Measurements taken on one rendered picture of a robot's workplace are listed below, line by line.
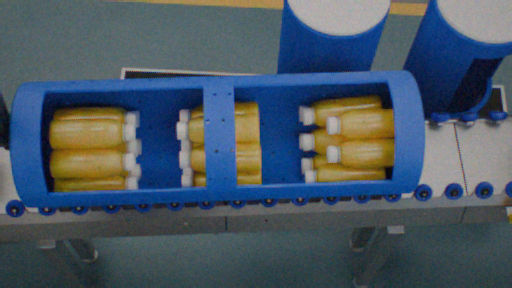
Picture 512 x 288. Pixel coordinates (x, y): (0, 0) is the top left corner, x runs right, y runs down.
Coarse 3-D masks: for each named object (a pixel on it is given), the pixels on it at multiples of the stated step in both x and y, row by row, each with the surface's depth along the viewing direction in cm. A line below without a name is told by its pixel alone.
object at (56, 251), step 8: (48, 240) 202; (56, 240) 203; (40, 248) 202; (48, 248) 202; (56, 248) 203; (64, 248) 213; (48, 256) 209; (56, 256) 209; (64, 256) 212; (72, 256) 223; (56, 264) 216; (64, 264) 217; (72, 264) 223; (64, 272) 224; (72, 272) 225; (80, 272) 235; (72, 280) 233; (80, 280) 234; (88, 280) 248
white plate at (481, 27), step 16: (448, 0) 191; (464, 0) 191; (480, 0) 192; (496, 0) 192; (448, 16) 189; (464, 16) 189; (480, 16) 189; (496, 16) 190; (464, 32) 187; (480, 32) 187; (496, 32) 187
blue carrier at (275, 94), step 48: (48, 96) 171; (96, 96) 172; (144, 96) 173; (192, 96) 174; (240, 96) 175; (288, 96) 177; (336, 96) 177; (384, 96) 178; (48, 144) 177; (144, 144) 178; (288, 144) 180; (48, 192) 171; (96, 192) 156; (144, 192) 156; (192, 192) 157; (240, 192) 158; (288, 192) 160; (336, 192) 161; (384, 192) 163
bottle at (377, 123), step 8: (352, 112) 162; (360, 112) 162; (368, 112) 162; (376, 112) 162; (384, 112) 162; (392, 112) 162; (344, 120) 161; (352, 120) 160; (360, 120) 160; (368, 120) 161; (376, 120) 161; (384, 120) 161; (392, 120) 161; (344, 128) 161; (352, 128) 160; (360, 128) 160; (368, 128) 161; (376, 128) 161; (384, 128) 161; (392, 128) 161; (344, 136) 163; (352, 136) 162; (360, 136) 162; (368, 136) 162; (376, 136) 162; (384, 136) 163; (392, 136) 163
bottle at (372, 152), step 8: (344, 144) 163; (352, 144) 162; (360, 144) 162; (368, 144) 162; (376, 144) 162; (384, 144) 162; (392, 144) 162; (344, 152) 162; (352, 152) 161; (360, 152) 161; (368, 152) 161; (376, 152) 161; (384, 152) 162; (392, 152) 162; (344, 160) 162; (352, 160) 162; (360, 160) 162; (368, 160) 162; (376, 160) 162; (384, 160) 162; (392, 160) 162
